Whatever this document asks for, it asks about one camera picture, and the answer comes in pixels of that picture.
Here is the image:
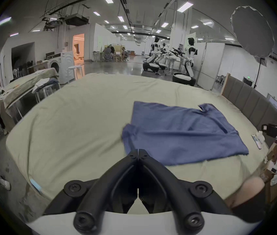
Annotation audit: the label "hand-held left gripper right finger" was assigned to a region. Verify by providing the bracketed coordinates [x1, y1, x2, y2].
[138, 149, 234, 235]

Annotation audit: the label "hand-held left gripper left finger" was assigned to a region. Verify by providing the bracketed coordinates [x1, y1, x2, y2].
[43, 149, 139, 235]

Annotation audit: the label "grey padded headboard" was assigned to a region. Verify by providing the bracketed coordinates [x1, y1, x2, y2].
[221, 73, 277, 132]

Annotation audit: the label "blue shirt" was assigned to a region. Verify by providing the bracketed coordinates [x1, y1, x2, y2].
[121, 101, 249, 166]

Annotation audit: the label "person's legs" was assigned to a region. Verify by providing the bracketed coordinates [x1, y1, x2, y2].
[225, 176, 267, 224]

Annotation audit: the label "bed with pale green sheet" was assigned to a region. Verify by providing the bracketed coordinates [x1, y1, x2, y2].
[5, 72, 270, 215]

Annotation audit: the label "white shoe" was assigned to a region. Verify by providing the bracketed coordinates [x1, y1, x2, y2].
[0, 176, 11, 190]

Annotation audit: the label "grey softbox lamp on stand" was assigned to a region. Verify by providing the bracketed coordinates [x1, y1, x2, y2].
[231, 6, 275, 90]

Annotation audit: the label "white humanoid robot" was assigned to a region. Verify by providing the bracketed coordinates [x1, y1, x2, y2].
[143, 36, 165, 75]
[172, 37, 199, 86]

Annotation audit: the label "white round stool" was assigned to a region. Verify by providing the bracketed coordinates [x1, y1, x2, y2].
[68, 65, 85, 81]

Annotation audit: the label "table with beige sheet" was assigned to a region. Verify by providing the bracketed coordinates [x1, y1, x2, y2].
[0, 68, 61, 127]

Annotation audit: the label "white washing machine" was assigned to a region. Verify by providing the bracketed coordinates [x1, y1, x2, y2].
[49, 51, 75, 84]

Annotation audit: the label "group of people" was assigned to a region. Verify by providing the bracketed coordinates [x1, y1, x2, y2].
[103, 46, 129, 63]

